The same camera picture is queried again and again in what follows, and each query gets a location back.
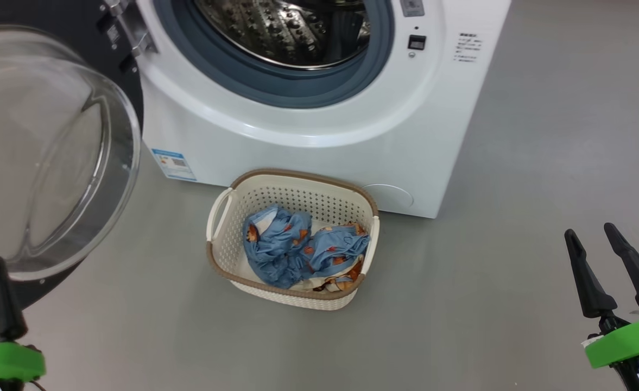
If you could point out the grey warning sticker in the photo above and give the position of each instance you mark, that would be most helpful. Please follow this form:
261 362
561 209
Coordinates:
412 6

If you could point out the cream perforated laundry basket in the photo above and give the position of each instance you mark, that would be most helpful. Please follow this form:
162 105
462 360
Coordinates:
297 195

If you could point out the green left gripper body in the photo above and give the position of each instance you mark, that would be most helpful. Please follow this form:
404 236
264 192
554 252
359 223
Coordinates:
4 361

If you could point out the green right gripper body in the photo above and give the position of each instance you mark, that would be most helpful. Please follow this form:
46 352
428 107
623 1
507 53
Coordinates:
634 339

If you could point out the white front-load washing machine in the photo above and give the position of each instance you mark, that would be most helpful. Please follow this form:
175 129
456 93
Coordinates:
308 146

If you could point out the blue energy label sticker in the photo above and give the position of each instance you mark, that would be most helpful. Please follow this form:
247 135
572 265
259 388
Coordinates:
174 164

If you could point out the round dark glass washer door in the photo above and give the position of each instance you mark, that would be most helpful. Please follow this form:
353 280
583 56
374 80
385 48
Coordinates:
53 152

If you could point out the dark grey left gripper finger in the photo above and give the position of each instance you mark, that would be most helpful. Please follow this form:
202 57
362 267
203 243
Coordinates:
7 309

